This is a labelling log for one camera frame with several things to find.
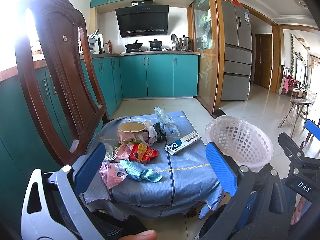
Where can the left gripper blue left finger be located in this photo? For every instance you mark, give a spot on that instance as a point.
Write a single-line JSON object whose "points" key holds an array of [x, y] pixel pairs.
{"points": [[86, 167]]}

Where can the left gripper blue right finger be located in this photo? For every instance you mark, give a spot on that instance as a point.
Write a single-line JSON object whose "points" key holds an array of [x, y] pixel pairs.
{"points": [[226, 176]]}

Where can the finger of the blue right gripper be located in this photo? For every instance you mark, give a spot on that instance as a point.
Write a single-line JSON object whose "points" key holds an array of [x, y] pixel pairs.
{"points": [[313, 130]]}

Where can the pink printed packet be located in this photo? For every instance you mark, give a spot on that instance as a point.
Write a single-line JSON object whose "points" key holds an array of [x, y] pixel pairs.
{"points": [[112, 174]]}

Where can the blue white box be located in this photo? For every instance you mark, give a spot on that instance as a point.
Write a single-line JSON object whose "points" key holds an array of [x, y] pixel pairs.
{"points": [[182, 143]]}

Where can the red snack wrapper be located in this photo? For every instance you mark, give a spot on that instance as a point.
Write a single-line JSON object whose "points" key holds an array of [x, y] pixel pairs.
{"points": [[142, 153]]}

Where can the green leafy sprig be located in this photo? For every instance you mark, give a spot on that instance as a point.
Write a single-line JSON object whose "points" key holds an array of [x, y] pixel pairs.
{"points": [[128, 141]]}

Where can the clear plastic bag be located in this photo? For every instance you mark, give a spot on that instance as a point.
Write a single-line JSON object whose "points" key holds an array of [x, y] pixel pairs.
{"points": [[166, 121]]}

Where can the paper cup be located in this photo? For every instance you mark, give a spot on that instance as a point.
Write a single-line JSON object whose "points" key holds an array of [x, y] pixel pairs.
{"points": [[133, 127]]}

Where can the dark green packet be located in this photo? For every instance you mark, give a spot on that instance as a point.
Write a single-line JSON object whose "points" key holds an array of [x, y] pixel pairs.
{"points": [[161, 135]]}

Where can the white plastic bag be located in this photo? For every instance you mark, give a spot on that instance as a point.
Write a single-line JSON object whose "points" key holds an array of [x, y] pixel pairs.
{"points": [[152, 134]]}

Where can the blue face mask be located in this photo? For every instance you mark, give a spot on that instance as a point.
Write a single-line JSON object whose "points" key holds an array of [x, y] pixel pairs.
{"points": [[109, 153]]}

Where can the pink plastic wrapper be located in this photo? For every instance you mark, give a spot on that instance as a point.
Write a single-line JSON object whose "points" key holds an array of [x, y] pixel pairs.
{"points": [[142, 136]]}

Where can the white plastic trash basket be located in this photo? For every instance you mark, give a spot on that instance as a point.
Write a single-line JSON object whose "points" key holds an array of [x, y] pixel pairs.
{"points": [[244, 142]]}

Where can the person's right hand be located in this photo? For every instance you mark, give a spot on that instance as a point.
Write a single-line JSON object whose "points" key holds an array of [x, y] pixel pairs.
{"points": [[298, 211]]}

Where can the person's left hand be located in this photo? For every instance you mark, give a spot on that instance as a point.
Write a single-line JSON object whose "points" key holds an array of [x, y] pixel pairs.
{"points": [[146, 235]]}

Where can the wooden stool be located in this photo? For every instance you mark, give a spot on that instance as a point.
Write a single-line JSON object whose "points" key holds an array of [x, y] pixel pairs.
{"points": [[299, 108]]}

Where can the blue tablecloth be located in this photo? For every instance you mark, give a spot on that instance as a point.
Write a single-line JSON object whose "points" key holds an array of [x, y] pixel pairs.
{"points": [[187, 181]]}

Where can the silver refrigerator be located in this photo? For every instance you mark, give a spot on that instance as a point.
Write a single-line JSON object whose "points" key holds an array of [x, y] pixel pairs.
{"points": [[238, 52]]}

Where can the teal lower cabinets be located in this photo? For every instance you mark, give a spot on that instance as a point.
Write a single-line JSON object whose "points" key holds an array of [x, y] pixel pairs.
{"points": [[153, 74]]}

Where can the steel stock pot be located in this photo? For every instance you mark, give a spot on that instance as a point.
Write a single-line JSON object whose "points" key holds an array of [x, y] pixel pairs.
{"points": [[185, 44]]}

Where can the glass sliding door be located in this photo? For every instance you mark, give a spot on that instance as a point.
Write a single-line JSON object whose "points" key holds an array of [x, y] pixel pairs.
{"points": [[206, 26]]}

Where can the white dish rack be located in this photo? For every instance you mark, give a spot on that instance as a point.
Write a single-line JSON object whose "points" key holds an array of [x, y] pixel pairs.
{"points": [[92, 42]]}

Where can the black wok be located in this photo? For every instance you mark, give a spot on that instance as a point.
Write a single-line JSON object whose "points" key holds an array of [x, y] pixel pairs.
{"points": [[134, 46]]}

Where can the black cooking pot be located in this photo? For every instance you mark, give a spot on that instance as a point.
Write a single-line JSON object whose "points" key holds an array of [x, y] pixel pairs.
{"points": [[155, 44]]}

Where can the dark wooden chair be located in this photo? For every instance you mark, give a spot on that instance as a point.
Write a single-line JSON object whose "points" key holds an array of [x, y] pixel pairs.
{"points": [[63, 38]]}

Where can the black range hood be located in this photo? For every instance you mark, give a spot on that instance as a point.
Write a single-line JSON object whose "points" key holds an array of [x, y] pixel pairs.
{"points": [[143, 20]]}

